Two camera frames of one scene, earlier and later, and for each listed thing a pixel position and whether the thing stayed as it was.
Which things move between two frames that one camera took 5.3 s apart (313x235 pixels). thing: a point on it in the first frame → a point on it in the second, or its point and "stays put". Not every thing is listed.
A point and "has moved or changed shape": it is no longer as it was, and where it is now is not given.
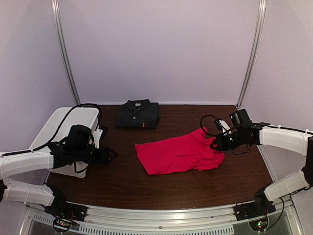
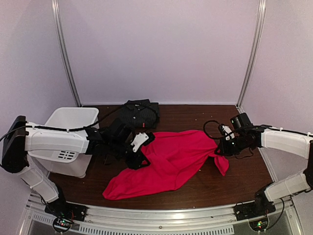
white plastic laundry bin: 88,116 stays put
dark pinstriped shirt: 138,113 stays put
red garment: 188,152 has moved or changed shape
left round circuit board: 61,224 stays put
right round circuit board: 259,224 stays put
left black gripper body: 101,159 → 133,163
